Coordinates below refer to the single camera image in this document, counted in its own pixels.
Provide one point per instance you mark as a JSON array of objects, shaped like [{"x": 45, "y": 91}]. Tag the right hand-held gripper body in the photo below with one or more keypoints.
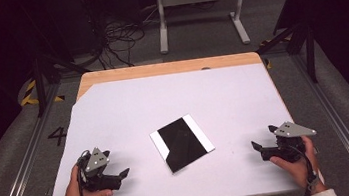
[{"x": 289, "y": 130}]

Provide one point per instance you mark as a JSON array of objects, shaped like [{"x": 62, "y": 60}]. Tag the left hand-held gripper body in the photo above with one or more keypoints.
[{"x": 97, "y": 159}]

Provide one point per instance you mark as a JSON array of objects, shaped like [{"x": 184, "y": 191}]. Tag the black photo frame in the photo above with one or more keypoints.
[{"x": 181, "y": 144}]

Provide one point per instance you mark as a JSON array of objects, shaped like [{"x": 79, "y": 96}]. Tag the person's right hand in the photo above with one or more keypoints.
[{"x": 305, "y": 169}]

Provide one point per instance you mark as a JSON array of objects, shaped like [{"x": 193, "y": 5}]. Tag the black metal stand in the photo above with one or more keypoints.
[
  {"x": 310, "y": 54},
  {"x": 39, "y": 84}
]

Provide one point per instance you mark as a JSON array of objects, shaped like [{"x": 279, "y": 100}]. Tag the white board sheet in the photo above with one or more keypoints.
[{"x": 178, "y": 94}]

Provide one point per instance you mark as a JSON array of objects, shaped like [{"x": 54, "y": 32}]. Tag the yellow black striped tape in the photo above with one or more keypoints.
[{"x": 28, "y": 94}]

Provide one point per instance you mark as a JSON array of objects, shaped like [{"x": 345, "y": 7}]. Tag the wooden table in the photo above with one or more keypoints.
[{"x": 159, "y": 69}]

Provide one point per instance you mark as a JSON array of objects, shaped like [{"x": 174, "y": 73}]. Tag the aluminium floor rail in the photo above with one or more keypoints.
[
  {"x": 336, "y": 118},
  {"x": 26, "y": 163}
]

